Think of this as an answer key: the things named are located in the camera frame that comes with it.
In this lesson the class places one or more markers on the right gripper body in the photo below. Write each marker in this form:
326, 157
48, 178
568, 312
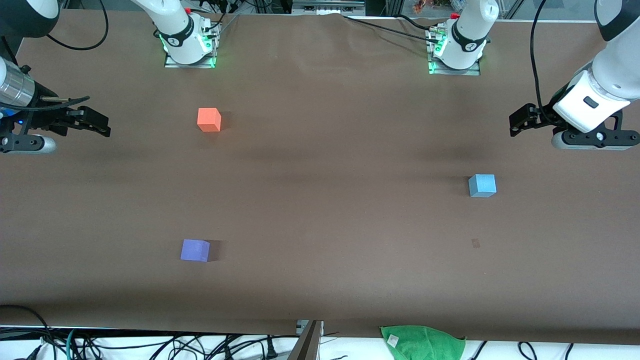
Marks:
46, 116

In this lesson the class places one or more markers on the light blue foam block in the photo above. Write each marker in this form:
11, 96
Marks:
482, 185

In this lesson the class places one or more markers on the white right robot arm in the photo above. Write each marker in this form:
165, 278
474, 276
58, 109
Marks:
175, 20

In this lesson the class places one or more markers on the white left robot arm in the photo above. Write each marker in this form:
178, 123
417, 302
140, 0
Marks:
470, 30

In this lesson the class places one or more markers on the orange foam block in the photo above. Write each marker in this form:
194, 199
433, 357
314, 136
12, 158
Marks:
209, 120

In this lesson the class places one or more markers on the purple foam block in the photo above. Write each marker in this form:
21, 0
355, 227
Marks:
194, 250

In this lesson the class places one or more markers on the brown paper table cover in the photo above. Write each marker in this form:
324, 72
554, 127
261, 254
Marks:
325, 225

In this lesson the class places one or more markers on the green microfibre cloth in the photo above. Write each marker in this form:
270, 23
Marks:
425, 345

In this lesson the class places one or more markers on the grey metal beam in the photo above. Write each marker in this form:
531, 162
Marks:
307, 345

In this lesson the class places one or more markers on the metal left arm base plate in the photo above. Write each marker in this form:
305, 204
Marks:
470, 72

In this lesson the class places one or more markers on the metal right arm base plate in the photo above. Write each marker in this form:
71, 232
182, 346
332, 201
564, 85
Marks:
200, 65

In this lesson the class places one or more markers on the aluminium frame rail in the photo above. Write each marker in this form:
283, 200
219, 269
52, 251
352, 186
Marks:
325, 7

